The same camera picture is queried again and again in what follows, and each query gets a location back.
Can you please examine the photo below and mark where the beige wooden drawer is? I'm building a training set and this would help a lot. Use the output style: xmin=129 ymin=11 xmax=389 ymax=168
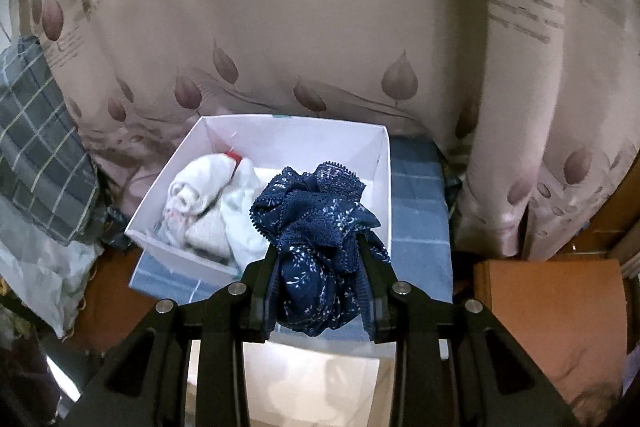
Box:
xmin=187 ymin=338 xmax=451 ymax=427

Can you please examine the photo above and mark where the dark patterned cloth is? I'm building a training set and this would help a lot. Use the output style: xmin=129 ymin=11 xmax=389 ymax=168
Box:
xmin=97 ymin=202 xmax=133 ymax=250

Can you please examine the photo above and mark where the brown cardboard box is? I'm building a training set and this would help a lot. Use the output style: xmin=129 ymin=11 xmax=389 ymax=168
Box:
xmin=472 ymin=258 xmax=628 ymax=425

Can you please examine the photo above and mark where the white underwear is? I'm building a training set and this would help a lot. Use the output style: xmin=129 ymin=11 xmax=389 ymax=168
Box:
xmin=165 ymin=151 xmax=241 ymax=233

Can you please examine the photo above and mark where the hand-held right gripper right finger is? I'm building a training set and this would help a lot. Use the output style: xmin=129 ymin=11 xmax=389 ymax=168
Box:
xmin=356 ymin=234 xmax=581 ymax=427

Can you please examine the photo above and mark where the grey plaid cloth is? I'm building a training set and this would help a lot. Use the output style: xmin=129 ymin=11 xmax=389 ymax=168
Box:
xmin=0 ymin=36 xmax=101 ymax=248

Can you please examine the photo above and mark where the light blue underwear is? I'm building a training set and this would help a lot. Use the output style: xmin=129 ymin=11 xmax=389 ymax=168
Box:
xmin=220 ymin=157 xmax=273 ymax=275

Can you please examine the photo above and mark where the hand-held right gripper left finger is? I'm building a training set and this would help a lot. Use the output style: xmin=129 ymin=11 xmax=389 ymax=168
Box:
xmin=62 ymin=243 xmax=281 ymax=427

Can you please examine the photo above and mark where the beige leaf print curtain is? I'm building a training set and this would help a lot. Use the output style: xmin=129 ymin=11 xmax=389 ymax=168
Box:
xmin=10 ymin=0 xmax=636 ymax=258

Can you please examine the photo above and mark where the white cardboard box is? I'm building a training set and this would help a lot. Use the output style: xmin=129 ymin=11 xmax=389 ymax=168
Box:
xmin=124 ymin=114 xmax=392 ymax=280

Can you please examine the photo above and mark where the blue checked cloth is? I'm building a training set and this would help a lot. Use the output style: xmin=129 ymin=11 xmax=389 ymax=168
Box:
xmin=130 ymin=137 xmax=453 ymax=343

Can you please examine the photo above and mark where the navy lace underwear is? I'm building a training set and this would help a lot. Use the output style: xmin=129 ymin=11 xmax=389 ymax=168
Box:
xmin=249 ymin=161 xmax=393 ymax=337

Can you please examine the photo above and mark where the white crumpled cloth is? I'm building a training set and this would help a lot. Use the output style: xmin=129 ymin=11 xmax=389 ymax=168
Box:
xmin=0 ymin=197 xmax=106 ymax=340

